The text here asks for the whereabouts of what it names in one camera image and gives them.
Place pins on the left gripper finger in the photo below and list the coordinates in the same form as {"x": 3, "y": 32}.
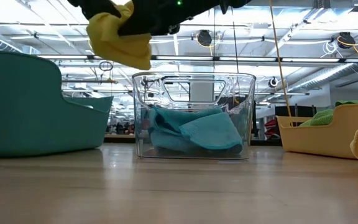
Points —
{"x": 95, "y": 9}

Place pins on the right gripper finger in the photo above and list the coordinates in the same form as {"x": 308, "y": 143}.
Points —
{"x": 141, "y": 26}

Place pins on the small yellow microfiber towel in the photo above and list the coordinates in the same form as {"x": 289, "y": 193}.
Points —
{"x": 117, "y": 46}

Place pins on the blue microfiber towel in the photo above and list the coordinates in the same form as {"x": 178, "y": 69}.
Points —
{"x": 166, "y": 124}
{"x": 213, "y": 133}

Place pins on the long ceiling light strip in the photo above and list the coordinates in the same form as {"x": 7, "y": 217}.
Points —
{"x": 182, "y": 58}

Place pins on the clear plastic basket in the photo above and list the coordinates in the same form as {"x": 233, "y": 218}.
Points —
{"x": 140, "y": 124}

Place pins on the wooden background bench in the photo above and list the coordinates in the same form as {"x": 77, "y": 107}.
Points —
{"x": 120, "y": 136}

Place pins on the teal plastic basket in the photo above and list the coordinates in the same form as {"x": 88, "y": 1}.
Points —
{"x": 26, "y": 109}

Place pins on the small black white reel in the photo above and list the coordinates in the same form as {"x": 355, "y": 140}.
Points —
{"x": 273, "y": 82}

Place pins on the red object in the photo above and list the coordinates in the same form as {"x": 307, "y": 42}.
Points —
{"x": 270, "y": 127}

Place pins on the black background monitor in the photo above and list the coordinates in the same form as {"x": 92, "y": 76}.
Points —
{"x": 303, "y": 111}

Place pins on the yellow-orange plastic basket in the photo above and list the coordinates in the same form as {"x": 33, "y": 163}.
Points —
{"x": 322, "y": 140}

